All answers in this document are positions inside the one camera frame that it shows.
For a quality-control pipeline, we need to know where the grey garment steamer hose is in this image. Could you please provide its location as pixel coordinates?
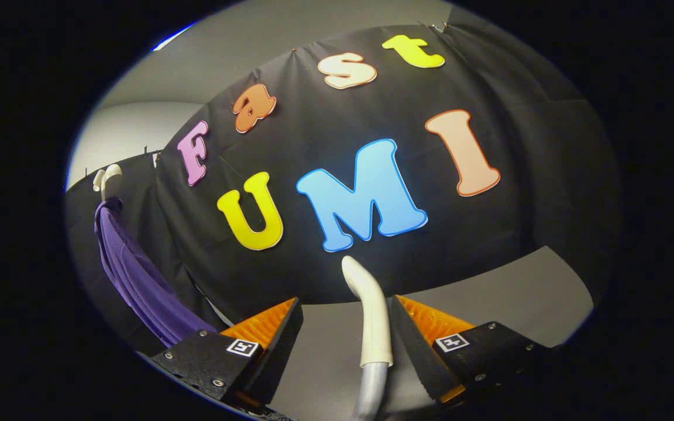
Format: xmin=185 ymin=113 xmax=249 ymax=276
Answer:
xmin=349 ymin=361 xmax=390 ymax=421

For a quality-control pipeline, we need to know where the black backdrop cloth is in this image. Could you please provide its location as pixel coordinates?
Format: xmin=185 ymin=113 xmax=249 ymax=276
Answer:
xmin=156 ymin=23 xmax=624 ymax=322

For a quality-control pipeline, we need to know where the purple jacket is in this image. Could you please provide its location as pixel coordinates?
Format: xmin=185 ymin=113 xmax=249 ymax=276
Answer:
xmin=94 ymin=198 xmax=218 ymax=348

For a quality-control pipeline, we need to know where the white clothes hanger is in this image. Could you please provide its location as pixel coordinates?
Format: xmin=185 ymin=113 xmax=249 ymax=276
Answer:
xmin=92 ymin=164 xmax=122 ymax=202

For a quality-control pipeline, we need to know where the grey cabinet with dark top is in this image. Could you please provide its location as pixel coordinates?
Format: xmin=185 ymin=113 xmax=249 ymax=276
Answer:
xmin=267 ymin=246 xmax=596 ymax=421

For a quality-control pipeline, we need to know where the white garment steamer head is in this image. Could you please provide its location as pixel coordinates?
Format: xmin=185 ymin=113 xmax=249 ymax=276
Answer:
xmin=341 ymin=256 xmax=394 ymax=368

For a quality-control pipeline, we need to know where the large ceiling light panel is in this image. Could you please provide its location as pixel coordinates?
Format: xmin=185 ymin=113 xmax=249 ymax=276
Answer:
xmin=151 ymin=23 xmax=197 ymax=52

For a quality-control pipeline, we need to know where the plain black side curtain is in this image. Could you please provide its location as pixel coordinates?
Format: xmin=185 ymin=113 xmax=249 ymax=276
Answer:
xmin=65 ymin=152 xmax=226 ymax=357

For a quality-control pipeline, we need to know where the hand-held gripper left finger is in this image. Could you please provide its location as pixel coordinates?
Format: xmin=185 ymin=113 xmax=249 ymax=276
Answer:
xmin=150 ymin=297 xmax=304 ymax=413

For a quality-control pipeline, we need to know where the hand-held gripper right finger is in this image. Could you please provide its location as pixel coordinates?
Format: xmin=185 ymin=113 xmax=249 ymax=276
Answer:
xmin=388 ymin=295 xmax=551 ymax=405

